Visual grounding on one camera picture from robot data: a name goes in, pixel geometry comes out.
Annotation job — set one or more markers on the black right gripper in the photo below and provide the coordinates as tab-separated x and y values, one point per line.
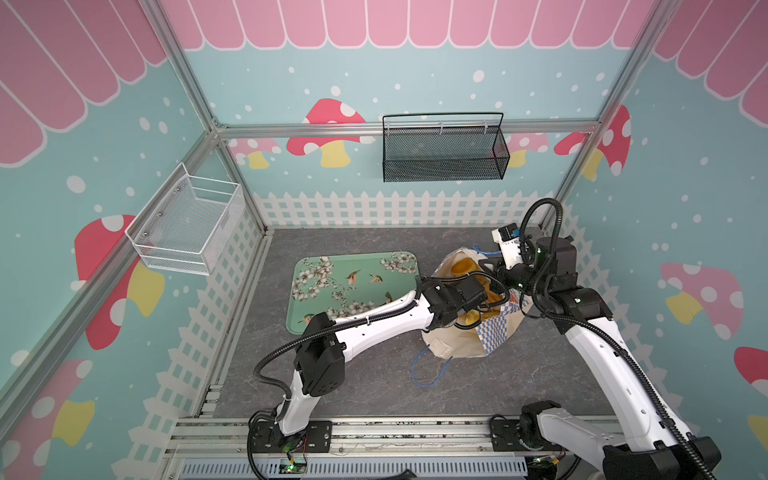
501	276

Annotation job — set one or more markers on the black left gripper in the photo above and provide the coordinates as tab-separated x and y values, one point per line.
434	327

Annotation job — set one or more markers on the yellow fake croissant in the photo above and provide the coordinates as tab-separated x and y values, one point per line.
464	266

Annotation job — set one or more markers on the checkered paper croissant bag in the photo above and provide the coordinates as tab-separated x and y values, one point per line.
461	341

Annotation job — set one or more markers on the yellow fake bread roll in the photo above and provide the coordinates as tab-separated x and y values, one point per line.
488	308

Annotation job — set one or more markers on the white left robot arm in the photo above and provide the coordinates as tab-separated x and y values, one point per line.
313	365

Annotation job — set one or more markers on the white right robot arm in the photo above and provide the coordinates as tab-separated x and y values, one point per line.
654	442

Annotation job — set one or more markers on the green floral serving tray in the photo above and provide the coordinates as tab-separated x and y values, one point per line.
344	285

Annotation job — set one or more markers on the black mesh wall basket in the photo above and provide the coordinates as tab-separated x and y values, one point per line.
441	147

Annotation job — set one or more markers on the white wire wall basket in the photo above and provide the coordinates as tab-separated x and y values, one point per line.
187	224

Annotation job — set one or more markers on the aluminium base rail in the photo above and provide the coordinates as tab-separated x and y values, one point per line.
371	447

